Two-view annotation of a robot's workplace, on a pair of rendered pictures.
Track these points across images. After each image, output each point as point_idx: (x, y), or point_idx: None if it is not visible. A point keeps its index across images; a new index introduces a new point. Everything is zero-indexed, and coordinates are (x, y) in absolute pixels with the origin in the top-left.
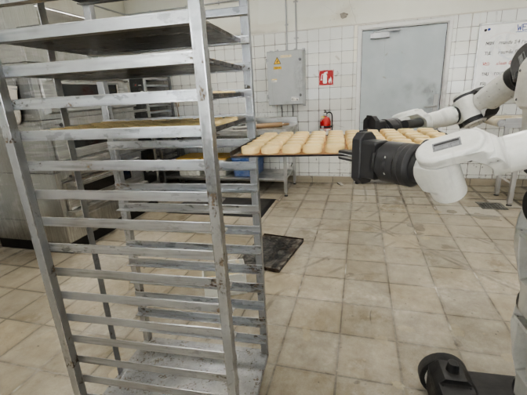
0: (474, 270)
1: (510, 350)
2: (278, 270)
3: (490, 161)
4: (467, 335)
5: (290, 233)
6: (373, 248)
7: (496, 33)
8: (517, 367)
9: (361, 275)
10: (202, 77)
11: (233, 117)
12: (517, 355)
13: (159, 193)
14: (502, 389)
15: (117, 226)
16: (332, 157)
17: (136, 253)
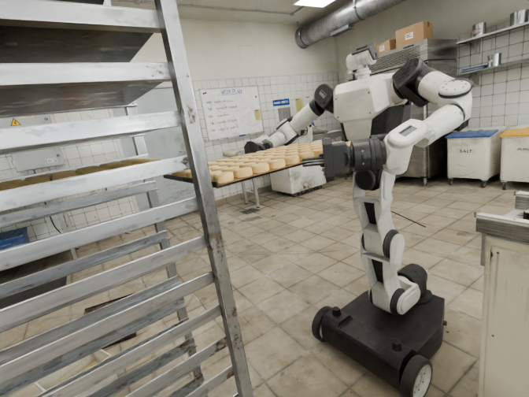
0: (276, 253)
1: (331, 288)
2: (135, 334)
3: (430, 135)
4: (307, 293)
5: (116, 294)
6: (203, 270)
7: (210, 95)
8: (372, 285)
9: (212, 294)
10: (190, 94)
11: (135, 158)
12: (371, 277)
13: (131, 264)
14: (360, 308)
15: (53, 354)
16: (111, 210)
17: (98, 378)
